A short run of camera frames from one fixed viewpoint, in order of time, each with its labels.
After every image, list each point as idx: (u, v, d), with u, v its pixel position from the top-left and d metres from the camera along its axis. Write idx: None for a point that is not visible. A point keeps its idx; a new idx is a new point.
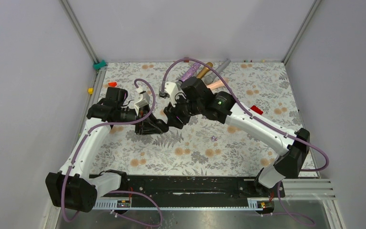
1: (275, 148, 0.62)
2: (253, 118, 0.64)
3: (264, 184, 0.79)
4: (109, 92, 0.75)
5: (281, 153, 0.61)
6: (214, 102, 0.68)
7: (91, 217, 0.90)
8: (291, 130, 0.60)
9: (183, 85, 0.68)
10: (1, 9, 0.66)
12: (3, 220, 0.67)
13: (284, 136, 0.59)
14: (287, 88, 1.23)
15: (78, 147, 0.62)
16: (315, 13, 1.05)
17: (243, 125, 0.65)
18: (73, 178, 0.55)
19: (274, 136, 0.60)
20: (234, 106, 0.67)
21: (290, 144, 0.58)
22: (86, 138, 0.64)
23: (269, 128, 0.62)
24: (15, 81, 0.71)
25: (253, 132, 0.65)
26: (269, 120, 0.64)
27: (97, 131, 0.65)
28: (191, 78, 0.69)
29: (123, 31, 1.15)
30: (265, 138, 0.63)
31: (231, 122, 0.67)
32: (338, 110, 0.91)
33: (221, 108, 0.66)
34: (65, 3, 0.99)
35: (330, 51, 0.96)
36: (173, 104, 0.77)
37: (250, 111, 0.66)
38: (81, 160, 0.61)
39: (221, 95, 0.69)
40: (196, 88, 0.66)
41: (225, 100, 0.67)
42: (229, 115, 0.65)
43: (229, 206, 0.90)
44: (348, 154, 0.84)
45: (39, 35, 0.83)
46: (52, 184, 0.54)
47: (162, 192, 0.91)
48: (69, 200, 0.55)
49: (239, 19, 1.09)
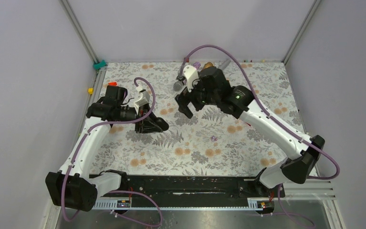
1: (287, 151, 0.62)
2: (270, 118, 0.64)
3: (265, 183, 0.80)
4: (108, 90, 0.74)
5: (292, 157, 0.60)
6: (231, 95, 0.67)
7: (91, 217, 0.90)
8: (307, 136, 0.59)
9: (202, 74, 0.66)
10: (2, 9, 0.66)
12: (3, 221, 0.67)
13: (299, 140, 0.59)
14: (287, 88, 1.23)
15: (77, 146, 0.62)
16: (315, 13, 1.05)
17: (259, 123, 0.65)
18: (72, 177, 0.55)
19: (288, 139, 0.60)
20: (251, 102, 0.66)
21: (303, 150, 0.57)
22: (86, 137, 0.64)
23: (284, 130, 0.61)
24: (15, 81, 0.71)
25: (268, 132, 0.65)
26: (286, 123, 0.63)
27: (97, 131, 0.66)
28: (211, 68, 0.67)
29: (123, 31, 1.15)
30: (279, 139, 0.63)
31: (247, 119, 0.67)
32: (338, 110, 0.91)
33: (238, 102, 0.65)
34: (65, 3, 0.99)
35: (331, 51, 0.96)
36: (189, 89, 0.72)
37: (268, 110, 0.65)
38: (81, 159, 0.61)
39: (238, 89, 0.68)
40: (216, 78, 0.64)
41: (243, 95, 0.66)
42: (245, 110, 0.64)
43: (229, 206, 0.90)
44: (348, 154, 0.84)
45: (39, 35, 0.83)
46: (52, 183, 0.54)
47: (162, 192, 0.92)
48: (69, 199, 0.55)
49: (239, 19, 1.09)
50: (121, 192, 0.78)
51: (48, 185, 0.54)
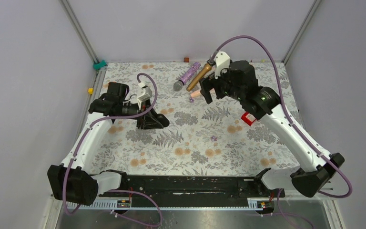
1: (303, 163, 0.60)
2: (292, 126, 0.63)
3: (267, 184, 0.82)
4: (111, 88, 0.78)
5: (307, 170, 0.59)
6: (257, 95, 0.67)
7: (91, 217, 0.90)
8: (327, 152, 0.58)
9: (234, 67, 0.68)
10: (2, 9, 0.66)
12: (2, 220, 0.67)
13: (317, 155, 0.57)
14: (287, 88, 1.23)
15: (80, 140, 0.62)
16: (315, 13, 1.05)
17: (279, 129, 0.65)
18: (74, 171, 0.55)
19: (307, 151, 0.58)
20: (276, 106, 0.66)
21: (320, 165, 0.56)
22: (88, 131, 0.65)
23: (304, 141, 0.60)
24: (14, 81, 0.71)
25: (288, 140, 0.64)
26: (309, 135, 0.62)
27: (98, 126, 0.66)
28: (243, 64, 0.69)
29: (123, 31, 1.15)
30: (296, 149, 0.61)
31: (268, 122, 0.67)
32: (338, 110, 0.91)
33: (263, 103, 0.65)
34: (65, 3, 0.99)
35: (331, 51, 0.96)
36: (216, 76, 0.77)
37: (291, 118, 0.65)
38: (83, 153, 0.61)
39: (267, 90, 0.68)
40: (246, 74, 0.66)
41: (269, 97, 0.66)
42: (268, 113, 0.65)
43: (229, 206, 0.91)
44: (348, 154, 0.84)
45: (39, 35, 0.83)
46: (54, 176, 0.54)
47: (162, 192, 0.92)
48: (70, 192, 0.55)
49: (239, 19, 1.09)
50: (122, 191, 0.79)
51: (49, 178, 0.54)
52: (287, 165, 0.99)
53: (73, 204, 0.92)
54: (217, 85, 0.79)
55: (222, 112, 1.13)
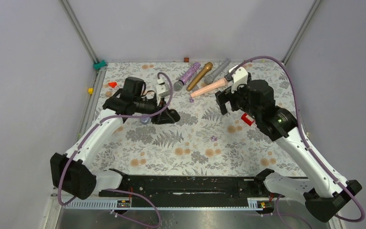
1: (318, 188, 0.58)
2: (309, 150, 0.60)
3: (269, 187, 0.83)
4: (127, 84, 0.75)
5: (322, 196, 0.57)
6: (274, 117, 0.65)
7: (91, 218, 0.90)
8: (343, 179, 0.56)
9: (252, 88, 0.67)
10: (2, 9, 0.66)
12: (3, 220, 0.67)
13: (333, 181, 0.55)
14: (287, 88, 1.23)
15: (87, 134, 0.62)
16: (315, 13, 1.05)
17: (295, 152, 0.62)
18: (75, 162, 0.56)
19: (322, 177, 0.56)
20: (293, 130, 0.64)
21: (337, 192, 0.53)
22: (96, 127, 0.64)
23: (320, 166, 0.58)
24: (14, 81, 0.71)
25: (303, 164, 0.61)
26: (325, 161, 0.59)
27: (108, 123, 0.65)
28: (264, 85, 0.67)
29: (123, 31, 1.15)
30: (311, 174, 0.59)
31: (283, 144, 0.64)
32: (338, 110, 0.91)
33: (279, 126, 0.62)
34: (65, 3, 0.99)
35: (331, 50, 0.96)
36: (232, 90, 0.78)
37: (308, 141, 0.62)
38: (87, 147, 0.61)
39: (284, 111, 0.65)
40: (264, 95, 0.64)
41: (285, 120, 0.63)
42: (285, 136, 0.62)
43: (229, 206, 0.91)
44: (348, 154, 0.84)
45: (39, 35, 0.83)
46: (55, 163, 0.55)
47: (162, 192, 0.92)
48: (67, 183, 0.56)
49: (239, 19, 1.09)
50: (122, 192, 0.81)
51: (51, 164, 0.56)
52: (287, 165, 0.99)
53: (72, 204, 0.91)
54: (232, 98, 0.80)
55: (222, 112, 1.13)
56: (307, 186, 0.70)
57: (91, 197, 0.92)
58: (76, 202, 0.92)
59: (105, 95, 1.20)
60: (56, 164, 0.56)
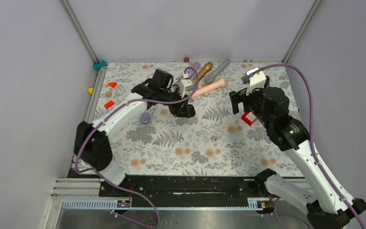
1: (322, 202, 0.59)
2: (317, 165, 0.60)
3: (269, 188, 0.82)
4: (157, 75, 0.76)
5: (326, 210, 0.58)
6: (285, 127, 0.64)
7: (91, 217, 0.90)
8: (350, 197, 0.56)
9: (268, 95, 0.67)
10: (2, 10, 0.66)
12: (3, 221, 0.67)
13: (340, 198, 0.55)
14: (287, 88, 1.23)
15: (115, 110, 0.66)
16: (315, 13, 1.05)
17: (303, 165, 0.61)
18: (98, 133, 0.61)
19: (329, 193, 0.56)
20: (304, 142, 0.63)
21: (341, 210, 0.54)
22: (124, 106, 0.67)
23: (328, 182, 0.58)
24: (15, 82, 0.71)
25: (310, 178, 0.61)
26: (333, 177, 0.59)
27: (135, 105, 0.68)
28: (279, 93, 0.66)
29: (123, 31, 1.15)
30: (318, 189, 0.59)
31: (291, 155, 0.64)
32: (338, 110, 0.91)
33: (289, 137, 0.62)
34: (65, 3, 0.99)
35: (331, 51, 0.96)
36: (248, 92, 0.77)
37: (318, 156, 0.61)
38: (112, 121, 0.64)
39: (296, 122, 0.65)
40: (279, 105, 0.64)
41: (297, 131, 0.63)
42: (295, 149, 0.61)
43: (229, 206, 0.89)
44: (348, 154, 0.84)
45: (39, 35, 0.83)
46: (82, 130, 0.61)
47: (162, 192, 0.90)
48: (87, 150, 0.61)
49: (239, 19, 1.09)
50: (122, 189, 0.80)
51: (79, 130, 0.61)
52: (287, 165, 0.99)
53: (72, 204, 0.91)
54: (246, 100, 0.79)
55: (222, 112, 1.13)
56: (310, 197, 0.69)
57: (92, 197, 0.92)
58: (76, 202, 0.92)
59: (105, 95, 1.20)
60: (82, 131, 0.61)
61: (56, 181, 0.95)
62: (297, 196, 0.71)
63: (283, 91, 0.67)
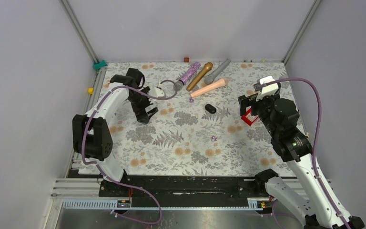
1: (319, 216, 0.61)
2: (317, 179, 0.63)
3: (268, 190, 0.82)
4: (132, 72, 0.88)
5: (321, 224, 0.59)
6: (289, 139, 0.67)
7: (91, 218, 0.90)
8: (347, 213, 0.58)
9: (279, 107, 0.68)
10: (2, 11, 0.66)
12: (2, 221, 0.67)
13: (336, 213, 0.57)
14: (287, 88, 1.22)
15: (102, 100, 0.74)
16: (315, 13, 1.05)
17: (303, 178, 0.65)
18: (96, 120, 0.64)
19: (326, 208, 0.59)
20: (306, 157, 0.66)
21: (337, 224, 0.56)
22: (109, 94, 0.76)
23: (326, 196, 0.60)
24: (15, 82, 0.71)
25: (308, 191, 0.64)
26: (332, 192, 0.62)
27: (119, 92, 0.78)
28: (290, 106, 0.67)
29: (123, 31, 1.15)
30: (316, 202, 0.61)
31: (293, 167, 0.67)
32: (339, 109, 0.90)
33: (292, 149, 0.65)
34: (65, 3, 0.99)
35: (332, 50, 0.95)
36: (257, 99, 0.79)
37: (319, 170, 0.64)
38: (105, 109, 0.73)
39: (300, 135, 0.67)
40: (288, 119, 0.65)
41: (300, 144, 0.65)
42: (296, 161, 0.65)
43: (229, 206, 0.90)
44: (348, 154, 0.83)
45: (39, 36, 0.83)
46: (77, 125, 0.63)
47: (162, 192, 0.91)
48: (91, 142, 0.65)
49: (239, 19, 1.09)
50: (125, 185, 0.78)
51: (75, 126, 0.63)
52: (287, 165, 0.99)
53: (72, 204, 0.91)
54: (254, 104, 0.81)
55: (222, 112, 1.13)
56: (310, 209, 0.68)
57: (92, 197, 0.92)
58: (76, 202, 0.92)
59: None
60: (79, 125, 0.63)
61: (56, 182, 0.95)
62: (297, 205, 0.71)
63: (295, 105, 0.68)
